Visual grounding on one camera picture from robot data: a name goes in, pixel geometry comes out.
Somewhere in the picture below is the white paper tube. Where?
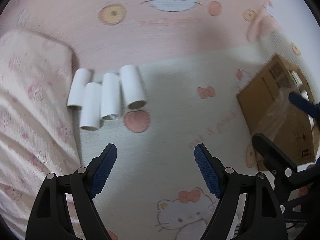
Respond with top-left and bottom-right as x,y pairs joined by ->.
100,73 -> 121,120
67,68 -> 92,110
80,82 -> 102,131
119,64 -> 147,110

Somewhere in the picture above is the cream printed blanket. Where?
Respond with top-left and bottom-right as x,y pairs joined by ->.
0,30 -> 84,240

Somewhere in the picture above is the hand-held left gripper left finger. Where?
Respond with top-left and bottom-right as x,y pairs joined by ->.
25,143 -> 117,240

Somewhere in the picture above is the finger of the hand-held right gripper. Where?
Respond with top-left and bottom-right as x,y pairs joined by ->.
252,133 -> 313,205
288,92 -> 320,125

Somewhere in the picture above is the brown cardboard box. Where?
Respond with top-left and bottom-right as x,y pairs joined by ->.
237,54 -> 316,171

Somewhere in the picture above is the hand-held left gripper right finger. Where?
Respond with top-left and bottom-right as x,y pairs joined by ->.
194,144 -> 288,240

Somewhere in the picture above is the pink cat print bed sheet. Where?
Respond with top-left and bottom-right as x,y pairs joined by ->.
0,0 -> 315,240

